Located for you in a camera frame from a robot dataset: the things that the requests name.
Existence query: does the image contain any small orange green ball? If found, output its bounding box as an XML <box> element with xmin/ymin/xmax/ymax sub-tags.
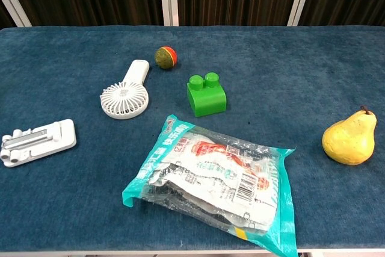
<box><xmin>154</xmin><ymin>46</ymin><xmax>177</xmax><ymax>70</ymax></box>

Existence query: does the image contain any green toy building block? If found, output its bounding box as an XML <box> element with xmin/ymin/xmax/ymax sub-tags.
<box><xmin>186</xmin><ymin>72</ymin><xmax>229</xmax><ymax>118</ymax></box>

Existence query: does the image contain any teal clear snack bag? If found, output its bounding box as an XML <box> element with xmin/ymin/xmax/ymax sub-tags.
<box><xmin>121</xmin><ymin>114</ymin><xmax>299</xmax><ymax>257</ymax></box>

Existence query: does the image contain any white handheld fan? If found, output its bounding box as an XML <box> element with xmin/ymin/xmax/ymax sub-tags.
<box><xmin>99</xmin><ymin>59</ymin><xmax>150</xmax><ymax>120</ymax></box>

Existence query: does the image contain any blue table cloth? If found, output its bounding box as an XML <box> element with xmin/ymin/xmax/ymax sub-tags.
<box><xmin>0</xmin><ymin>25</ymin><xmax>385</xmax><ymax>254</ymax></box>

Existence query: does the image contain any white folding phone stand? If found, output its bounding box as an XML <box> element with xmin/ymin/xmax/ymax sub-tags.
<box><xmin>0</xmin><ymin>119</ymin><xmax>78</xmax><ymax>169</ymax></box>

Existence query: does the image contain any yellow pear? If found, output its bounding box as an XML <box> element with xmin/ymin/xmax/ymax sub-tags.
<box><xmin>321</xmin><ymin>105</ymin><xmax>378</xmax><ymax>166</ymax></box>

